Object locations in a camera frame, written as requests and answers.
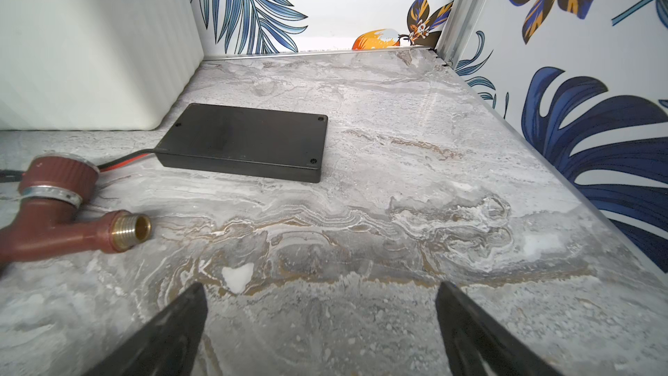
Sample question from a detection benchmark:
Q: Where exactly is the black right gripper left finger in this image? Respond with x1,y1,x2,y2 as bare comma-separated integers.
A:
86,282,208,375

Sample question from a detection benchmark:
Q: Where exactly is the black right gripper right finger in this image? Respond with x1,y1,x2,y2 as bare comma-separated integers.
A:
435,281,559,375

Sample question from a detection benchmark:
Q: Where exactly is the maroon brass faucet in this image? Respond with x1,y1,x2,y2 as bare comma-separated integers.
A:
1,153,152,264

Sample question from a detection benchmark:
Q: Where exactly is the black battery box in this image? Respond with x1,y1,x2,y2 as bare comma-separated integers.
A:
155,104,328,183

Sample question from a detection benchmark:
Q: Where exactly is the white brown storage box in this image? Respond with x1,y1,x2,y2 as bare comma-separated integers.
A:
1,0,204,131

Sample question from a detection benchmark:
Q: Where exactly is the red black wire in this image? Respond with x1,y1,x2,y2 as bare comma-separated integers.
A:
96,148,158,173

